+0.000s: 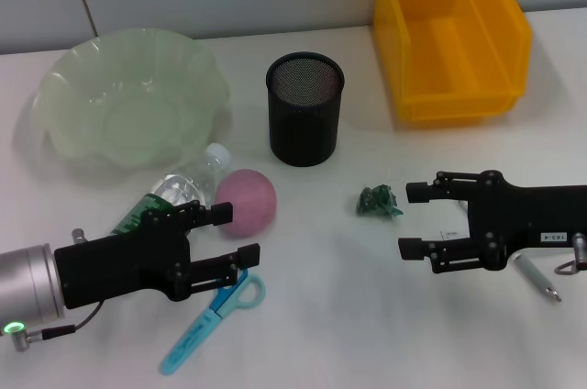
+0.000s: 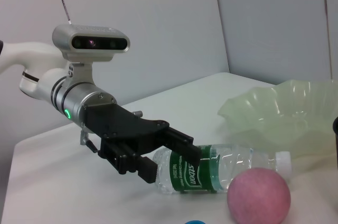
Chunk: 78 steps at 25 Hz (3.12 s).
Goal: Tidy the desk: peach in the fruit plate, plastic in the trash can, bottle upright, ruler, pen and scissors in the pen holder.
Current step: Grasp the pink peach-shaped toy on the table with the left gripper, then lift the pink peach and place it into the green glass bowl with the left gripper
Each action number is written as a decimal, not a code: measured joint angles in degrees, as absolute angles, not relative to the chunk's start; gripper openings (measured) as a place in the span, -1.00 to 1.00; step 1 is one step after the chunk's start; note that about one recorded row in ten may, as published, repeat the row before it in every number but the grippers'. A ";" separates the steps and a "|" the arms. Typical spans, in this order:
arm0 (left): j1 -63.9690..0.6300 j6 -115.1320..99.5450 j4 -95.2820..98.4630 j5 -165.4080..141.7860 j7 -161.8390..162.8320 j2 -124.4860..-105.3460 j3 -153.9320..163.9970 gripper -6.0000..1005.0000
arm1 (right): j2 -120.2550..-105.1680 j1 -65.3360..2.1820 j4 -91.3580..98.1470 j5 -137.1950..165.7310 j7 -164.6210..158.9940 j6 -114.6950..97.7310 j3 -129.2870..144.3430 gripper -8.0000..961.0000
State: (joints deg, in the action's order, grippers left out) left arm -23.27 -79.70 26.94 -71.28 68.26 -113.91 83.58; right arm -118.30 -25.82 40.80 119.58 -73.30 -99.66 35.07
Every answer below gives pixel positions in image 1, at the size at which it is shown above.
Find blue capped scissors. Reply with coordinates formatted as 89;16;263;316
159;268;267;376

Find black mesh pen cup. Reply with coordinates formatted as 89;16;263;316
264;51;346;168

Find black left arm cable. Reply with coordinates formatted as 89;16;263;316
26;300;101;345

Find clear plastic ruler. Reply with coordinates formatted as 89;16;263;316
437;228;473;243

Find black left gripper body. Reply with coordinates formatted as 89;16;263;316
53;206;192;310

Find green plastic scrap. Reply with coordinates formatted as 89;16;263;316
355;183;404;219

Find pink peach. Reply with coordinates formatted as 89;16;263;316
214;168;279;239

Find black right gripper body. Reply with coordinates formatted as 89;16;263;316
467;170;587;272

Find translucent green fruit plate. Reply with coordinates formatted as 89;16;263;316
22;27;233;179

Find clear green-label water bottle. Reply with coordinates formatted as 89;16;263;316
109;142;233;239

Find grey ballpoint pen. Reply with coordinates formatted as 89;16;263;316
457;199;563;303

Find yellow plastic bin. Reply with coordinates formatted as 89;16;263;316
371;0;534;123

